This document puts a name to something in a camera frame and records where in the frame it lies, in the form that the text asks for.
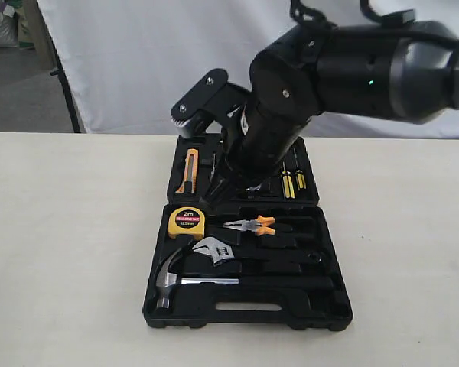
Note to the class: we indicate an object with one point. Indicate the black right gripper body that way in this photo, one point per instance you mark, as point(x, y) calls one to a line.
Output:
point(236, 172)

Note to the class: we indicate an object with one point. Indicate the black electrical tape roll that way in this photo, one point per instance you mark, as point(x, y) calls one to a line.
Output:
point(254, 189)

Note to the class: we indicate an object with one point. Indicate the black handled adjustable wrench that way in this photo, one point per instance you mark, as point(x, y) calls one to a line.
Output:
point(221, 253)

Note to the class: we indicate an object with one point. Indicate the steel claw hammer black grip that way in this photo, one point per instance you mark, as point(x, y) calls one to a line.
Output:
point(166, 281)

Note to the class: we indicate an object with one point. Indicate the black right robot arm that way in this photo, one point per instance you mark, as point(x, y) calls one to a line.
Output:
point(408, 74)

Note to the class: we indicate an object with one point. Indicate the black plastic tool case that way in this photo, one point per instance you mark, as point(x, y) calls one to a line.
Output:
point(199, 304)

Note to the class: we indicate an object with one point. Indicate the clear tester screwdriver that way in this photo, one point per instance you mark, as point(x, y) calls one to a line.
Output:
point(213, 166)

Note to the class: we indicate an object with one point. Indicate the large yellow black screwdriver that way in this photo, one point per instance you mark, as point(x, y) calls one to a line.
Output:
point(287, 183)

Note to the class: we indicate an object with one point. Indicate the orange utility knife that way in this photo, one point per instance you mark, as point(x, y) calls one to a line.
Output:
point(188, 184)

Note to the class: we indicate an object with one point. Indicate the small yellow black screwdriver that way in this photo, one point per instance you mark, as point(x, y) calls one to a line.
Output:
point(299, 174)

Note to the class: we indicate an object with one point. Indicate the yellow black tape measure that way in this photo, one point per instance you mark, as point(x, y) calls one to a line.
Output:
point(186, 221)

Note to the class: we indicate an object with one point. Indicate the white backdrop cloth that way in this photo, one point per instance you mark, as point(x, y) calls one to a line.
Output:
point(128, 62)

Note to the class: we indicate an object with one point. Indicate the black backdrop stand pole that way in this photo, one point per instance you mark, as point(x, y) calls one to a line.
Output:
point(59, 72)

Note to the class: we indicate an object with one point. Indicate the green printed bag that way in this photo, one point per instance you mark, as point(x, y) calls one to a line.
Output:
point(25, 40)

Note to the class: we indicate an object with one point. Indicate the white woven sack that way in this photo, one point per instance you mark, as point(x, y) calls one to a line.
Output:
point(8, 27)

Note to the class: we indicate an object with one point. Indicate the orange handled pliers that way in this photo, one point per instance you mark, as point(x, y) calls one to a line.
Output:
point(262, 225)

